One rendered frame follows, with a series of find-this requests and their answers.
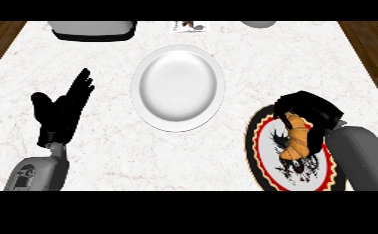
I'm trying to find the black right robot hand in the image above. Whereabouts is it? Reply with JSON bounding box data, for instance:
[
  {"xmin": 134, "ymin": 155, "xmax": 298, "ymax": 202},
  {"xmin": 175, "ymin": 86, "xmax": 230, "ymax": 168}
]
[{"xmin": 271, "ymin": 90, "xmax": 345, "ymax": 155}]

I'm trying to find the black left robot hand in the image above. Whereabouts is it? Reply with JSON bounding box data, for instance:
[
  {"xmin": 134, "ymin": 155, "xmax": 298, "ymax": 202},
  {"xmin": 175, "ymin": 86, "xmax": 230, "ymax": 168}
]
[{"xmin": 29, "ymin": 67, "xmax": 96, "ymax": 149}]

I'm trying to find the golden brown croissant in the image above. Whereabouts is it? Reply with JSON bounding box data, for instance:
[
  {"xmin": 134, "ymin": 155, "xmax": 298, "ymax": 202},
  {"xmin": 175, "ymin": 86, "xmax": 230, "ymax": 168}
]
[{"xmin": 279, "ymin": 111, "xmax": 314, "ymax": 162}]

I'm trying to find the red and black patterned plate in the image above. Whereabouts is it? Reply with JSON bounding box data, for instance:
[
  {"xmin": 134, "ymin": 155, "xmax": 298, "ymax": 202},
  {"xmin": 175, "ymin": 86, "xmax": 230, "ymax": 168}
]
[{"xmin": 243, "ymin": 103, "xmax": 348, "ymax": 192}]

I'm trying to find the plain white plate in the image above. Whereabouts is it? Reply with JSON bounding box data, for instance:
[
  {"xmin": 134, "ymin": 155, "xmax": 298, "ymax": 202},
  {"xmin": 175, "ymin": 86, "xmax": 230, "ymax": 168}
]
[{"xmin": 130, "ymin": 43, "xmax": 227, "ymax": 133}]

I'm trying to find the grey and black appliance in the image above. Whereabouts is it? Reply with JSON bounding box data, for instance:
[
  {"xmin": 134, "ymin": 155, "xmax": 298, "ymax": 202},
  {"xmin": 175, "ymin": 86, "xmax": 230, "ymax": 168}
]
[{"xmin": 45, "ymin": 20, "xmax": 138, "ymax": 43}]

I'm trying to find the grey round object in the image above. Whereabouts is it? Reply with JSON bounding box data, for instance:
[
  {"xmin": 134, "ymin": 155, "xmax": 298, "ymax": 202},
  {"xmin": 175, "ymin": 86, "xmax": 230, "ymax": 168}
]
[{"xmin": 239, "ymin": 20, "xmax": 277, "ymax": 29}]

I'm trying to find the small printed white packet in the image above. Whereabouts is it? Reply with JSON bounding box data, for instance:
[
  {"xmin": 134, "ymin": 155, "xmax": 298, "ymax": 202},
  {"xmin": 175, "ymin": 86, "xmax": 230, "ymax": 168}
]
[{"xmin": 170, "ymin": 20, "xmax": 211, "ymax": 33}]

